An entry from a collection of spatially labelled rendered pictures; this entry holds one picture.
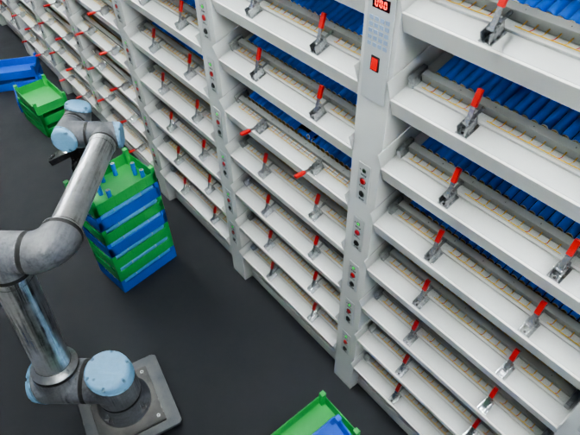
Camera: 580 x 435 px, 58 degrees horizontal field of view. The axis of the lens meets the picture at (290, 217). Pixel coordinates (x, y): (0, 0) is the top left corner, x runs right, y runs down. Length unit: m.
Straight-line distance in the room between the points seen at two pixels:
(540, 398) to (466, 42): 0.84
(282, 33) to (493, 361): 0.98
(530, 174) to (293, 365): 1.42
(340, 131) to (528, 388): 0.77
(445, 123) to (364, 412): 1.31
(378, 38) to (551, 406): 0.91
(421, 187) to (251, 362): 1.23
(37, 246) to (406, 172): 0.95
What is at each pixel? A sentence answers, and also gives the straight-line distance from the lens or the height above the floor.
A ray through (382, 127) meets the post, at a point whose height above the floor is 1.23.
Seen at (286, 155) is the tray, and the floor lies 0.93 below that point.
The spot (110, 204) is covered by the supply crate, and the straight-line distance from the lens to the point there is 2.18.
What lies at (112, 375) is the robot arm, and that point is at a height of 0.35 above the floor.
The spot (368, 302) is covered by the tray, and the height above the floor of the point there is 0.56.
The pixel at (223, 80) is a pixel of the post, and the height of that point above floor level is 1.03.
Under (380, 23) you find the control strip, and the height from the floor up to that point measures 1.46.
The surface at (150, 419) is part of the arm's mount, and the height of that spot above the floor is 0.08.
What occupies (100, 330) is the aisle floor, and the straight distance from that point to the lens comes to 2.44.
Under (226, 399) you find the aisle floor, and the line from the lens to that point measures 2.15.
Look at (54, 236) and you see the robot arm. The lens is 1.50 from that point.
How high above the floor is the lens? 1.92
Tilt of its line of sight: 45 degrees down
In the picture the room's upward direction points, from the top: 1 degrees counter-clockwise
